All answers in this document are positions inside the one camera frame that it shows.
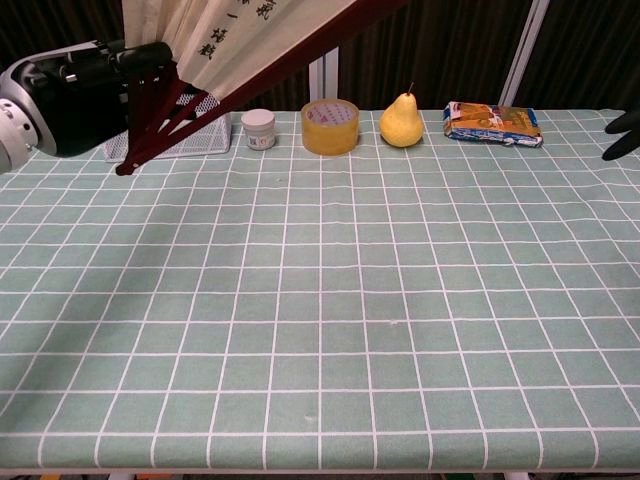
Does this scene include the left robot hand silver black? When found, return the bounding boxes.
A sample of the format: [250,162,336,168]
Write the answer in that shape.
[0,40,176,157]

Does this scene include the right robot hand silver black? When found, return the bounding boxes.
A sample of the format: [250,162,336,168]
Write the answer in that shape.
[602,109,640,162]

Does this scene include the paper folding fan red ribs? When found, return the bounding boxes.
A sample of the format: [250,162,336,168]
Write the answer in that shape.
[115,0,417,177]

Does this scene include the orange blue snack packet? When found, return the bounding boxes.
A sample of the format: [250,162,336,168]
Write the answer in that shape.
[443,101,545,149]

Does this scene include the small white jar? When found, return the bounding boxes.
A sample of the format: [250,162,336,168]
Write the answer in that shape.
[241,110,277,152]

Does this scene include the yellow pear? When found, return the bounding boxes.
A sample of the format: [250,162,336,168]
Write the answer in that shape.
[379,82,425,149]

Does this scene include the yellow packing tape roll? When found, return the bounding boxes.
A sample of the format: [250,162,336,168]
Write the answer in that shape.
[300,98,360,157]

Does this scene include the green white checked tablecloth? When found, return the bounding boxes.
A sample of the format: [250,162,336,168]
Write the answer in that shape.
[0,107,640,474]

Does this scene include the white partition post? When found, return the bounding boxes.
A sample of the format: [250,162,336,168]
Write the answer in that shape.
[308,46,342,113]
[498,0,552,107]

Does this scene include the white wire mesh basket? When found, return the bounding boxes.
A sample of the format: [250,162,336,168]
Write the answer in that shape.
[102,94,233,164]

